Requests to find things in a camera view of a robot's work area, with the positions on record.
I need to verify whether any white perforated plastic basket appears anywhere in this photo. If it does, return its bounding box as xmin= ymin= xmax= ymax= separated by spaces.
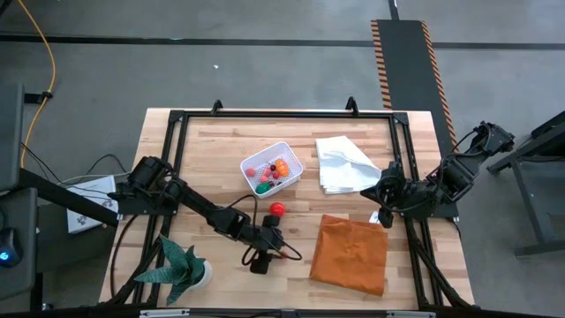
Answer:
xmin=239 ymin=140 xmax=305 ymax=196

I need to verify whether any black computer mouse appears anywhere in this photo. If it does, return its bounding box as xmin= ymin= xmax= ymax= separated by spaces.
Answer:
xmin=0 ymin=227 xmax=22 ymax=269

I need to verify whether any orange folded cloth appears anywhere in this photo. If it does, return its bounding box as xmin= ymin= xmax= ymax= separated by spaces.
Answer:
xmin=308 ymin=214 xmax=390 ymax=298

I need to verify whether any black striped-edge floor mat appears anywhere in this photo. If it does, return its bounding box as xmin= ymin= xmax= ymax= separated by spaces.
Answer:
xmin=369 ymin=19 xmax=463 ymax=170

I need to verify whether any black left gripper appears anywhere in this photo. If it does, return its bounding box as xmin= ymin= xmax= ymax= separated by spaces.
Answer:
xmin=246 ymin=214 xmax=288 ymax=276

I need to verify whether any white printed box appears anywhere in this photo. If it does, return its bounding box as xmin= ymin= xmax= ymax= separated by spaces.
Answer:
xmin=65 ymin=175 xmax=120 ymax=235

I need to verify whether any dark cable loop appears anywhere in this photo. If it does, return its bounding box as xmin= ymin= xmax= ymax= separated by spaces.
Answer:
xmin=109 ymin=214 xmax=139 ymax=293

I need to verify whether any silver metal bracket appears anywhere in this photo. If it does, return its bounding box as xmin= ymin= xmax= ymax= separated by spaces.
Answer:
xmin=386 ymin=310 xmax=437 ymax=318
xmin=139 ymin=308 xmax=191 ymax=318

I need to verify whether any yellow cable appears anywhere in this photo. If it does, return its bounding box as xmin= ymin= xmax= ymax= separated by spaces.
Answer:
xmin=16 ymin=0 xmax=57 ymax=170

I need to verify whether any grey desk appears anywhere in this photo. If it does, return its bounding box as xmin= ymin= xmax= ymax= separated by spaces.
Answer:
xmin=0 ymin=82 xmax=40 ymax=302

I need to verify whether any black cable clamp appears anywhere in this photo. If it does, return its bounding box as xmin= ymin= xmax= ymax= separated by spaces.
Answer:
xmin=23 ymin=90 xmax=54 ymax=105

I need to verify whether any white folded cloth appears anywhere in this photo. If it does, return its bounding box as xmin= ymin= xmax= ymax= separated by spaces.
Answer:
xmin=315 ymin=134 xmax=383 ymax=195

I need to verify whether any black support beam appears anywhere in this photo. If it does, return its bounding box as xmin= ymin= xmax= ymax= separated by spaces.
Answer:
xmin=17 ymin=169 xmax=121 ymax=228

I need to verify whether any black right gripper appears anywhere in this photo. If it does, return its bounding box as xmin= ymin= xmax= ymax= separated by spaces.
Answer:
xmin=359 ymin=160 xmax=436 ymax=230

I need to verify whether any black metal table frame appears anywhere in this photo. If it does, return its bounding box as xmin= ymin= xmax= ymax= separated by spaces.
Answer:
xmin=104 ymin=95 xmax=477 ymax=310

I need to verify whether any black side table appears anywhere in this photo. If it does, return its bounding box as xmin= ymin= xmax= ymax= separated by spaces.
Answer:
xmin=486 ymin=110 xmax=565 ymax=258

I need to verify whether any green plant in white pot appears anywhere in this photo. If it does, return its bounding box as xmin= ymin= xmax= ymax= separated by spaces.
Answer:
xmin=132 ymin=233 xmax=214 ymax=307

